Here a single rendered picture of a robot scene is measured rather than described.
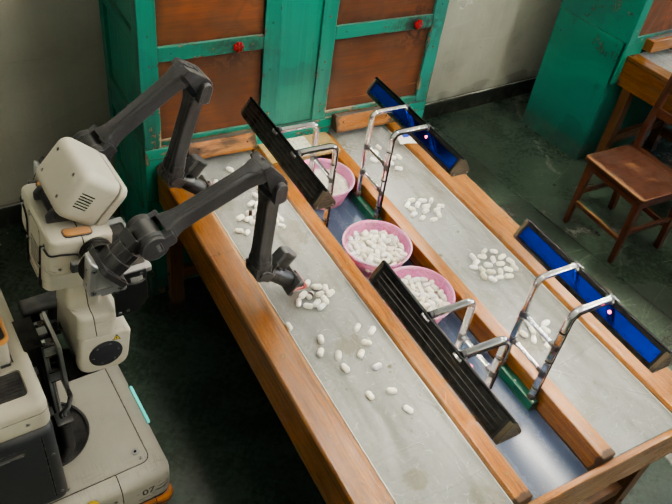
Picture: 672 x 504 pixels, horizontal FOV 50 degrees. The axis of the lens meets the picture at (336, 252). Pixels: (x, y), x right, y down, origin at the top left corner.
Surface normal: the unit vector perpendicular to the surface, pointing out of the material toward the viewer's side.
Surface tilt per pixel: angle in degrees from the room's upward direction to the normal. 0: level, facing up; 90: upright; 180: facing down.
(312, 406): 0
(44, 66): 90
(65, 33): 90
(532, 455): 0
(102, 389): 0
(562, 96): 90
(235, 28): 90
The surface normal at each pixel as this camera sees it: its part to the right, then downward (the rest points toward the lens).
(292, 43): 0.47, 0.63
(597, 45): -0.83, 0.29
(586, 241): 0.12, -0.74
